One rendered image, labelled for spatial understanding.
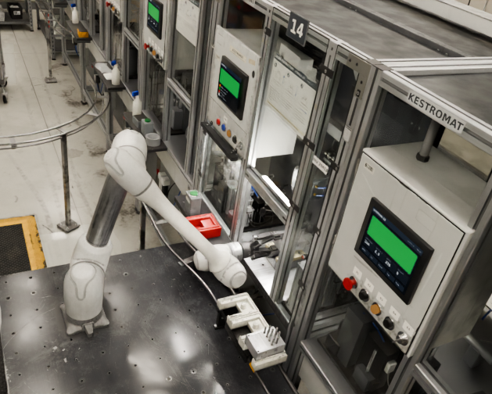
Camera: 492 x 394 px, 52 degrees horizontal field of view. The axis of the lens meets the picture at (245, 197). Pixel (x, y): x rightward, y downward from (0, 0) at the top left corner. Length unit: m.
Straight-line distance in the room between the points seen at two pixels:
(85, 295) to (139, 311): 0.31
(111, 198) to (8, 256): 1.74
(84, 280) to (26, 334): 0.35
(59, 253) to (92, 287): 1.60
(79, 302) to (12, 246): 1.70
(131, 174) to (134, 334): 0.77
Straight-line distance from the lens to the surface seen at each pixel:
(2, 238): 3.97
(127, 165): 1.90
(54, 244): 3.88
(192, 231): 2.00
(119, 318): 2.40
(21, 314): 2.47
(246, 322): 2.18
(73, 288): 2.22
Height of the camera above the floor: 2.45
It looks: 33 degrees down
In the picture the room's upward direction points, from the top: 10 degrees clockwise
